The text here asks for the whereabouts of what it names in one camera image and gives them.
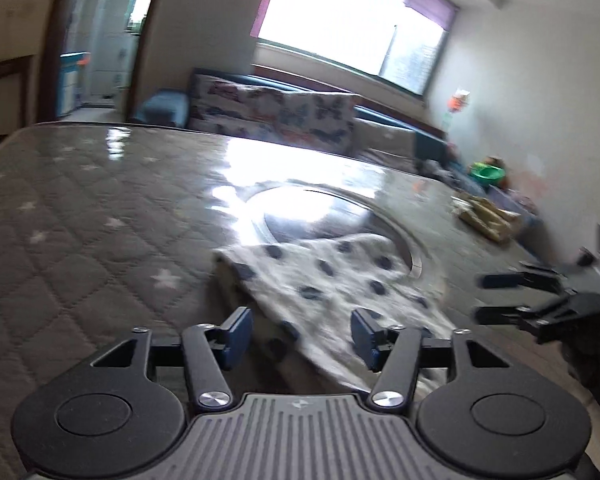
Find dark wooden sideboard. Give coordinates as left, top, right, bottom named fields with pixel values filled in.
left=0, top=54, right=37, bottom=137

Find yellow snack packets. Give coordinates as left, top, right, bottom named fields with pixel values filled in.
left=451, top=194, right=524, bottom=244

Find teal sofa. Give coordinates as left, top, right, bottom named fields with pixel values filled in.
left=192, top=67, right=453, bottom=173

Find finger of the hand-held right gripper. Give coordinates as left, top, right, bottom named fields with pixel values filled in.
left=472, top=304, right=548, bottom=328
left=477, top=266, right=567, bottom=295

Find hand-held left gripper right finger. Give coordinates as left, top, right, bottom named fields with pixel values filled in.
left=351, top=308, right=512, bottom=415

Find grey star quilted cover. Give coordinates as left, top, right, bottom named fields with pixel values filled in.
left=0, top=121, right=600, bottom=480

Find purple roller blind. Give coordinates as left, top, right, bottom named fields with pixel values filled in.
left=404, top=0, right=459, bottom=32

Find white pillow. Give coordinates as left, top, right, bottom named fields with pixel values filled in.
left=352, top=119, right=421, bottom=163

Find window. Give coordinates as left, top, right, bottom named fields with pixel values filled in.
left=252, top=0, right=453, bottom=97

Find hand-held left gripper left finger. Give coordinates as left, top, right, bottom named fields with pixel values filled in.
left=92, top=306, right=253, bottom=412

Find round glass turntable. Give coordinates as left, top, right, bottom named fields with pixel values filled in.
left=249, top=182, right=425, bottom=281

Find dark wooden door frame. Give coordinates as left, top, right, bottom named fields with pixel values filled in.
left=34, top=0, right=167, bottom=124

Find green plastic bowl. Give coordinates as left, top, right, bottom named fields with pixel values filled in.
left=469, top=161, right=506, bottom=184

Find blue bathroom cabinet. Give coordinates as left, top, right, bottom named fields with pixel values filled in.
left=59, top=51, right=89, bottom=114

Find blue cushioned stool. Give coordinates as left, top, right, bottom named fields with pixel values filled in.
left=130, top=89, right=190, bottom=128

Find butterfly print pillow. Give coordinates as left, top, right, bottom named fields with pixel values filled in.
left=187, top=69, right=357, bottom=153

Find toy pinwheel flower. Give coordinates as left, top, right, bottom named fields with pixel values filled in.
left=442, top=87, right=473, bottom=133

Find white polka dot pants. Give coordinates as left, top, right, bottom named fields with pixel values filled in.
left=214, top=232, right=456, bottom=395

